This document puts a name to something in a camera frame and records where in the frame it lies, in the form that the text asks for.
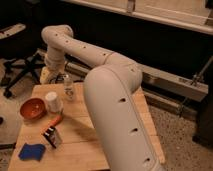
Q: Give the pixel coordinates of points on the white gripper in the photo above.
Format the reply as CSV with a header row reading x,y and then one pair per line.
x,y
48,76

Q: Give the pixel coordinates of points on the white ceramic cup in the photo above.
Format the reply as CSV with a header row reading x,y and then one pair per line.
x,y
53,102

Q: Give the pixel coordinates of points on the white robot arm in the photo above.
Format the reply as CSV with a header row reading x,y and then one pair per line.
x,y
108,89

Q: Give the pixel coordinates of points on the small clear bottle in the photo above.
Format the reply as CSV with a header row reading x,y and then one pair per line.
x,y
68,87

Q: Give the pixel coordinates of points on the orange bowl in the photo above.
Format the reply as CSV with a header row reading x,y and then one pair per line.
x,y
32,109

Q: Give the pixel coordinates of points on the orange marker pen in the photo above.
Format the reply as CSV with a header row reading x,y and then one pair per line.
x,y
56,120

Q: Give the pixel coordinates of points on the black office chair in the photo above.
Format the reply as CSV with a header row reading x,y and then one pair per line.
x,y
20,37

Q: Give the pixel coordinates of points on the wooden board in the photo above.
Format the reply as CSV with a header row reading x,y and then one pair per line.
x,y
80,149

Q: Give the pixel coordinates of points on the blue cloth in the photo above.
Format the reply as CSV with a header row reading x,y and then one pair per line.
x,y
32,152

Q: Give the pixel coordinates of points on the metal floor rail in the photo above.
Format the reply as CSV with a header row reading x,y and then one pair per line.
x,y
191,89

